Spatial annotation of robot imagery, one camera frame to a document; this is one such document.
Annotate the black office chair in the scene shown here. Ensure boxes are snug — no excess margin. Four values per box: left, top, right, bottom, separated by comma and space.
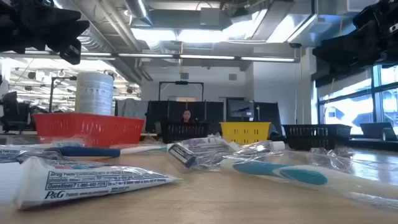
0, 91, 32, 133

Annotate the teal white toothbrush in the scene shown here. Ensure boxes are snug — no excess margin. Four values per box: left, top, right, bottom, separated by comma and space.
219, 152, 398, 209

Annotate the dark wall monitor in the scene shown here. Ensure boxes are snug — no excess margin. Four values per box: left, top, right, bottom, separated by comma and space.
226, 98, 255, 122

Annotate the black stand frame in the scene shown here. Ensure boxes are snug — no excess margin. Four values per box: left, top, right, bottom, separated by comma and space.
158, 80, 205, 102

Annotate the white Crest toothpaste tube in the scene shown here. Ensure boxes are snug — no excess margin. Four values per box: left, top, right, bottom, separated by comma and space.
0, 156, 183, 211

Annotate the black plastic basket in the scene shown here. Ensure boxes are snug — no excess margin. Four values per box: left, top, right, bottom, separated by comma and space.
160, 121, 211, 144
282, 124, 353, 152

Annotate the grey hanging cloth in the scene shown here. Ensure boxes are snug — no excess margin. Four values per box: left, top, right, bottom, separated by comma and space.
114, 98, 149, 134

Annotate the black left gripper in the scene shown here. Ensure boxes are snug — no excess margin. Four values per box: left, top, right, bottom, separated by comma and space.
0, 0, 90, 65

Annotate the white wipes canister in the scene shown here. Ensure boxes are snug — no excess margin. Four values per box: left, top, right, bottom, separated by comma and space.
74, 71, 115, 116

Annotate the person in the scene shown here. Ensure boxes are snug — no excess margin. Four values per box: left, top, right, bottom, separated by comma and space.
181, 109, 195, 124

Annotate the red plastic basket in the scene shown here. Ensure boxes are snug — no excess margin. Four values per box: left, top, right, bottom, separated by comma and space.
32, 112, 146, 149

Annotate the black partition screen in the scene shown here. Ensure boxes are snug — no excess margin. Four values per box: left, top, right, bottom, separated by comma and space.
145, 100, 224, 134
254, 101, 282, 134

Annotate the long light bar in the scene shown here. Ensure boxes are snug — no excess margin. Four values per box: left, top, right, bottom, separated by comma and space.
0, 49, 301, 64

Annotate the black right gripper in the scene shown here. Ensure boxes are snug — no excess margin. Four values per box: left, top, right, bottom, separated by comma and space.
312, 0, 398, 68

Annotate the black aluminium table frame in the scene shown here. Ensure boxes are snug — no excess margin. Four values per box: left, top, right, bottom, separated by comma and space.
341, 136, 398, 153

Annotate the yellow plastic basket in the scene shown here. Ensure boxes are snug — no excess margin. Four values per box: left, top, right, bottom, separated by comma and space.
220, 121, 272, 146

